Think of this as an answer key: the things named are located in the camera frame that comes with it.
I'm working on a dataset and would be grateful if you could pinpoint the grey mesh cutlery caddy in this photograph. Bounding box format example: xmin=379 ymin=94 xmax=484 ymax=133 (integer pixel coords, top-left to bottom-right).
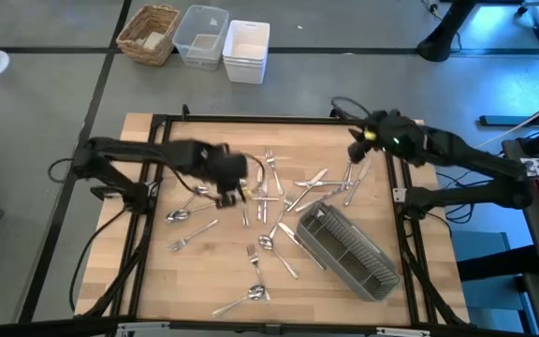
xmin=295 ymin=200 xmax=402 ymax=302

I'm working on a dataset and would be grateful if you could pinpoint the black stand foot bar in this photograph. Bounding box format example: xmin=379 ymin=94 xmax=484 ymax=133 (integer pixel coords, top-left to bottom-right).
xmin=478 ymin=91 xmax=539 ymax=128

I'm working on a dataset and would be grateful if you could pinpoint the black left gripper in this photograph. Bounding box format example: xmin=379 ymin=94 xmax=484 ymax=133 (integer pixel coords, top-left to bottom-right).
xmin=197 ymin=141 xmax=251 ymax=210

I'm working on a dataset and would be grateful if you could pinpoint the black looped cable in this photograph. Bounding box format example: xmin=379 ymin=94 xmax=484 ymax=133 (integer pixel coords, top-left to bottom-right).
xmin=47 ymin=157 xmax=78 ymax=184

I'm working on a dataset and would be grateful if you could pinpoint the black power cable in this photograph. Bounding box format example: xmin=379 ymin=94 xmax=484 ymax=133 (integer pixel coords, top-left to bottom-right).
xmin=67 ymin=205 xmax=133 ymax=314

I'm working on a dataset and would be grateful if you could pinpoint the white plastic bin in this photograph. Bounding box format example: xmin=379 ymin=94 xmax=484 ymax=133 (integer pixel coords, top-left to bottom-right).
xmin=221 ymin=19 xmax=271 ymax=86

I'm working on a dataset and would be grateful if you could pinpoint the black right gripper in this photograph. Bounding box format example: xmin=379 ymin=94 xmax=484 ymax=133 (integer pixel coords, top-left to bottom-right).
xmin=347 ymin=110 xmax=393 ymax=164

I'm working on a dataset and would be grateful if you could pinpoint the woven wicker basket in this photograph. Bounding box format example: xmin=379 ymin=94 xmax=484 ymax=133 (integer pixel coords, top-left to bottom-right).
xmin=115 ymin=3 xmax=182 ymax=67

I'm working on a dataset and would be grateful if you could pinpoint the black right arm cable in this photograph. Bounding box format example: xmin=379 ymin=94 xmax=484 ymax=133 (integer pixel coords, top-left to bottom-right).
xmin=329 ymin=95 xmax=374 ymax=122

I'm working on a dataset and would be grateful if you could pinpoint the clear plastic bin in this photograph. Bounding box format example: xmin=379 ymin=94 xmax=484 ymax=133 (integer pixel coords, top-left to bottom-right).
xmin=171 ymin=4 xmax=231 ymax=72

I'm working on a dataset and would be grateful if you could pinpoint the black stand leg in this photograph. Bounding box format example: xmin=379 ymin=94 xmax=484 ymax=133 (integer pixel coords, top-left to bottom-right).
xmin=416 ymin=0 xmax=479 ymax=64

